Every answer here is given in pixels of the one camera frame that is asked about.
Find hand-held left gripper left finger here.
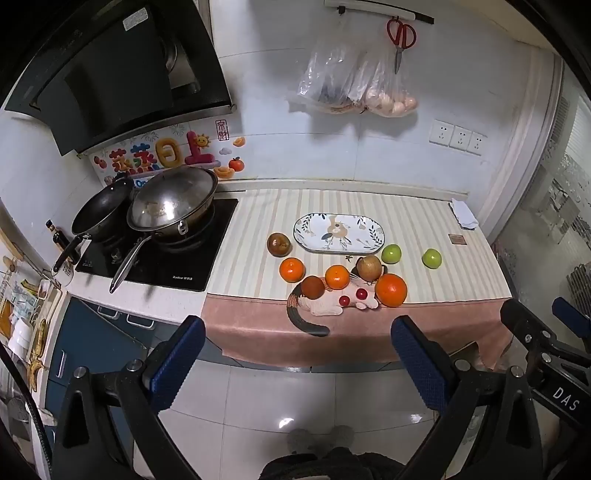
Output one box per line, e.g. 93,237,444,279
53,315,206,480

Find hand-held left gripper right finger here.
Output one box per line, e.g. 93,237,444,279
390,315,543,480

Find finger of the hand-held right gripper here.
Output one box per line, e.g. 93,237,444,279
501,299,591,385
552,296,591,343

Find large orange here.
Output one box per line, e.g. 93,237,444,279
374,273,409,308

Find brownish red apple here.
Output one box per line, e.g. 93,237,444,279
267,233,292,257
355,255,384,283

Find small orange tangerine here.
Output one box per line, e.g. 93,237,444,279
325,264,351,291
279,257,306,283

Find dark red apple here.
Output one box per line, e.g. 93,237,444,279
301,275,327,301

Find oval floral ceramic plate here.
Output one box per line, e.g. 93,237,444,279
294,213,386,254

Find blue kitchen cabinet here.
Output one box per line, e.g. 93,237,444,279
44,295,153,480

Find black induction cooktop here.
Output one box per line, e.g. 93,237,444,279
75,198,239,292

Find white cloth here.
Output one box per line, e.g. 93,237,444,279
450,198,479,230

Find glass sliding door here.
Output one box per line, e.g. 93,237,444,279
489,46,591,296

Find person's dark pants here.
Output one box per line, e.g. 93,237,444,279
259,447,407,480

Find striped cat print table mat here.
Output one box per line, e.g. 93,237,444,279
201,188,514,370

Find stainless steel wok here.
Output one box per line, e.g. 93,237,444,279
109,166,219,294

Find black frying pan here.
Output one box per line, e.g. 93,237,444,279
52,178,134,274

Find dark sauce bottle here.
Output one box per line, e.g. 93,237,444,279
45,220,70,264

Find clear plastic bag of eggs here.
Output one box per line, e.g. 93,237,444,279
362,44,419,119

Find black range hood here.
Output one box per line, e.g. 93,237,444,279
0,0,234,158

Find colourful wall stickers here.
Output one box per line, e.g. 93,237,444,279
92,119,246,182

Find red handled scissors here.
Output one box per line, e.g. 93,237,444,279
387,17,416,75

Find wall hook rail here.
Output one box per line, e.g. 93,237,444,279
324,0,435,25

